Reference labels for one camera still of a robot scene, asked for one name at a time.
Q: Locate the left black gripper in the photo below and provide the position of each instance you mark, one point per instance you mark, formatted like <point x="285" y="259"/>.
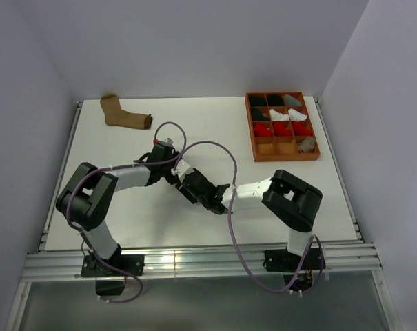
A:
<point x="168" y="180"/>

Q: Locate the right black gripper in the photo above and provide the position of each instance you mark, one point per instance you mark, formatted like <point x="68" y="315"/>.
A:
<point x="187" y="193"/>

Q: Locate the brown sock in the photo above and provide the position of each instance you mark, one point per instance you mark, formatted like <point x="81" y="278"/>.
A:
<point x="115" y="115"/>

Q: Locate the tan sock with red cuff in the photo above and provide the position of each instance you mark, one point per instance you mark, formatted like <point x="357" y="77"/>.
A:
<point x="307" y="145"/>

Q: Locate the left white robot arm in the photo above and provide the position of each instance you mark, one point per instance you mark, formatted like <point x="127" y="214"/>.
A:
<point x="86" y="198"/>

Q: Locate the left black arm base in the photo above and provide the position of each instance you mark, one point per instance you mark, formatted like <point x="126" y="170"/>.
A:
<point x="112" y="275"/>

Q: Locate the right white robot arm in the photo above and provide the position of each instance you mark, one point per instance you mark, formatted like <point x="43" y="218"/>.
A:
<point x="292" y="200"/>

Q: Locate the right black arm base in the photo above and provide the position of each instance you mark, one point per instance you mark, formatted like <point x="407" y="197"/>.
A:
<point x="285" y="262"/>

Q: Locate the red rolled sock left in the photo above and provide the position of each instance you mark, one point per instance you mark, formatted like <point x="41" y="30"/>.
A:
<point x="261" y="131"/>

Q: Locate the red rolled sock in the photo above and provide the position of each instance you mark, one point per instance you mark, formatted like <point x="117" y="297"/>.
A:
<point x="261" y="131"/>
<point x="281" y="130"/>
<point x="301" y="130"/>

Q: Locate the black rolled sock middle-left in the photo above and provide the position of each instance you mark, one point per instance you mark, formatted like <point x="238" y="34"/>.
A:
<point x="257" y="115"/>

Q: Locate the red rolled sock middle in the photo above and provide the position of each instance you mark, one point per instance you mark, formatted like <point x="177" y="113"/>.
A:
<point x="281" y="130"/>

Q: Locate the orange compartment organizer box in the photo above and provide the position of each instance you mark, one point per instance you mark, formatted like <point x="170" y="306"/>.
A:
<point x="280" y="148"/>

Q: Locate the black rolled sock back-left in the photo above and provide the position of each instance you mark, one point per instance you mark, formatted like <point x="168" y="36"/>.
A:
<point x="257" y="101"/>

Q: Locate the white rolled sock middle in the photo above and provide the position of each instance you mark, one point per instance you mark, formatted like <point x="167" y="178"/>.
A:
<point x="277" y="116"/>

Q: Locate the white rolled sock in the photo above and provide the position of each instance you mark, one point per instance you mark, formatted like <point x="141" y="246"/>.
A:
<point x="277" y="116"/>
<point x="295" y="115"/>

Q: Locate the black rolled sock back-middle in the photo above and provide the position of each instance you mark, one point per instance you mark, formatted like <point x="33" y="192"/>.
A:
<point x="275" y="100"/>

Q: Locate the red rolled sock right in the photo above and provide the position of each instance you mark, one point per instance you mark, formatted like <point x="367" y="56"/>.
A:
<point x="301" y="130"/>

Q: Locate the white rolled sock right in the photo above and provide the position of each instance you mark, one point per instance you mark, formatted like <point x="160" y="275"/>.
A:
<point x="295" y="115"/>

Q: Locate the grey rolled sock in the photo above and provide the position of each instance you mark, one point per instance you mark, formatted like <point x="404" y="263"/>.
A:
<point x="292" y="101"/>

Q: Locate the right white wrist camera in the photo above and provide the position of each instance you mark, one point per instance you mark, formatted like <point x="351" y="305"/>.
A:
<point x="181" y="169"/>

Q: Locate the aluminium frame rail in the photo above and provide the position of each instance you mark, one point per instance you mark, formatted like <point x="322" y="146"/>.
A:
<point x="177" y="263"/>

